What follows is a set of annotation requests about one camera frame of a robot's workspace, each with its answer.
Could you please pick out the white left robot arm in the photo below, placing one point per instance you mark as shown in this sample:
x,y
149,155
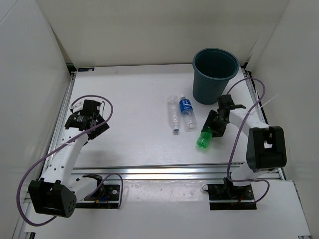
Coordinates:
x,y
55,193

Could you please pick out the dark teal plastic bin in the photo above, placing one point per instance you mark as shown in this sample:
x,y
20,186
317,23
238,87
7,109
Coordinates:
x,y
213,69

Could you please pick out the blue table edge sticker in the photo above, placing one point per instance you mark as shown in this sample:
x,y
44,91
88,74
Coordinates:
x,y
88,69

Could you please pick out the clear unlabelled plastic bottle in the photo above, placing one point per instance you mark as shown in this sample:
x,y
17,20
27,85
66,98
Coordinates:
x,y
173,113

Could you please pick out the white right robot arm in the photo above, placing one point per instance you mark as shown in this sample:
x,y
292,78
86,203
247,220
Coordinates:
x,y
265,151

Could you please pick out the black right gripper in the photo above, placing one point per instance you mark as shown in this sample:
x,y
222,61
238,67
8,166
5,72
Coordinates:
x,y
218,132

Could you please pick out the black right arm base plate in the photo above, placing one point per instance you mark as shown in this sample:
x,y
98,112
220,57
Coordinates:
x,y
227,197

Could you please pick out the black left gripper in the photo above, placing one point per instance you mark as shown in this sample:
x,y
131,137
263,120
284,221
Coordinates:
x,y
100,129

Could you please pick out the blue label water bottle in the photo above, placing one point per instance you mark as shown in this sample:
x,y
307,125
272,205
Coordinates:
x,y
187,113

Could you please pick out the aluminium front frame rail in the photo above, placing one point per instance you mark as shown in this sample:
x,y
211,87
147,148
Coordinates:
x,y
160,172

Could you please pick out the green plastic soda bottle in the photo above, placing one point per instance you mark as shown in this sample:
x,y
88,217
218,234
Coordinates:
x,y
204,139

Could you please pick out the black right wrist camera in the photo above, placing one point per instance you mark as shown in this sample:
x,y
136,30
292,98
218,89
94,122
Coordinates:
x,y
225,102

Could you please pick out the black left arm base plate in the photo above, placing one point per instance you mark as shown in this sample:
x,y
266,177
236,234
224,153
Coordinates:
x,y
109,199

